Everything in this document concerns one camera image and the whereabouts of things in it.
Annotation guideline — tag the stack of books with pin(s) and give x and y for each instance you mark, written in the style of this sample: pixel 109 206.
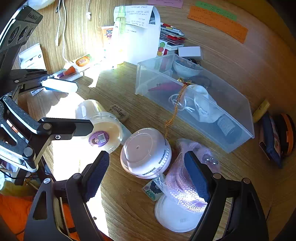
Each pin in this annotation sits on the stack of books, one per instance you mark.
pixel 170 40

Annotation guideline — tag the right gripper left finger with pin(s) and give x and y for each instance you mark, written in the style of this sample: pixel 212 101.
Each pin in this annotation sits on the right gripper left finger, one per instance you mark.
pixel 47 218

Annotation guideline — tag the dark green spray bottle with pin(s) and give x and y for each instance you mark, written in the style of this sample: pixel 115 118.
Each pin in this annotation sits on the dark green spray bottle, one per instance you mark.
pixel 229 129

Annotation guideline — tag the clear plastic storage bin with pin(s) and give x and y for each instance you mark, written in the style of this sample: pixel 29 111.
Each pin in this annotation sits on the clear plastic storage bin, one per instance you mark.
pixel 234 104

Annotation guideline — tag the white bowl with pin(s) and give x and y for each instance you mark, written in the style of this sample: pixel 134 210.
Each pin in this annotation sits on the white bowl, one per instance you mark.
pixel 186 71

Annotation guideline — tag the white lidded jar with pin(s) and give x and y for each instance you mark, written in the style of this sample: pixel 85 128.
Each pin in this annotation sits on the white lidded jar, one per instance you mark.
pixel 146 154

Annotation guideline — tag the white paper file holder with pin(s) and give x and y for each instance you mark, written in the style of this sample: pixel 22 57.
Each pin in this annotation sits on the white paper file holder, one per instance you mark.
pixel 140 39

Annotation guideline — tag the orange label tube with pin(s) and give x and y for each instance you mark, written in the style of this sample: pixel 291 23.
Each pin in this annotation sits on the orange label tube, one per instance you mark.
pixel 80 64

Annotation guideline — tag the navy blue pouch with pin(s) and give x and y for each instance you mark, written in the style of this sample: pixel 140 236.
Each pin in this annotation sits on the navy blue pouch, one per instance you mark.
pixel 271 140

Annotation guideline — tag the pink sticky note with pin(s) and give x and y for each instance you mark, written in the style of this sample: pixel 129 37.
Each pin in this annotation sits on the pink sticky note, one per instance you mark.
pixel 171 3

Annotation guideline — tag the black orange round case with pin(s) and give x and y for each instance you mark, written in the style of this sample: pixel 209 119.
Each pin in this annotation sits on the black orange round case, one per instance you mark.
pixel 285 128

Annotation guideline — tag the clear cup with sticker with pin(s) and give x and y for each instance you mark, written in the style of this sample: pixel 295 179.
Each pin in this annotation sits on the clear cup with sticker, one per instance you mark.
pixel 108 132

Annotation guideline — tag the beige eraser block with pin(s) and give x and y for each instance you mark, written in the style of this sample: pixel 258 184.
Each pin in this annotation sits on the beige eraser block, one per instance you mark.
pixel 119 112

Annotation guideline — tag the yellow lotion tube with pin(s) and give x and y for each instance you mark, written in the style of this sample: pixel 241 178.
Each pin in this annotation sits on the yellow lotion tube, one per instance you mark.
pixel 260 111

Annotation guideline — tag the orange sticky note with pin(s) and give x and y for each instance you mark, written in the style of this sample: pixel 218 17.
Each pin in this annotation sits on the orange sticky note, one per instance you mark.
pixel 220 22

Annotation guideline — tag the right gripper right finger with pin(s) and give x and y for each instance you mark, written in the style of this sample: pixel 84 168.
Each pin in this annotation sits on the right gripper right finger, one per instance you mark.
pixel 246 219

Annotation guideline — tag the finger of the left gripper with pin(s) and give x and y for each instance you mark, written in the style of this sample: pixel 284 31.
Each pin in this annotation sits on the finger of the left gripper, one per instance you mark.
pixel 48 79
pixel 60 128

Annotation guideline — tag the small white box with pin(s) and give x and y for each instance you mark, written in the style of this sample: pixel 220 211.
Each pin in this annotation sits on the small white box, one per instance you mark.
pixel 190 51

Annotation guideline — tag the green sticky note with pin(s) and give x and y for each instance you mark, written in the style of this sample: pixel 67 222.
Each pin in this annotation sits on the green sticky note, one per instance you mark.
pixel 216 9

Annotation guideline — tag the white drawstring pouch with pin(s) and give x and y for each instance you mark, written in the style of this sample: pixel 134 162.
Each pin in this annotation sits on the white drawstring pouch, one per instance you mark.
pixel 197 101

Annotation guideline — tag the pink notebook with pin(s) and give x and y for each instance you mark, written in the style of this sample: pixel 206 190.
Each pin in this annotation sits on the pink notebook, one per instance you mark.
pixel 262 142

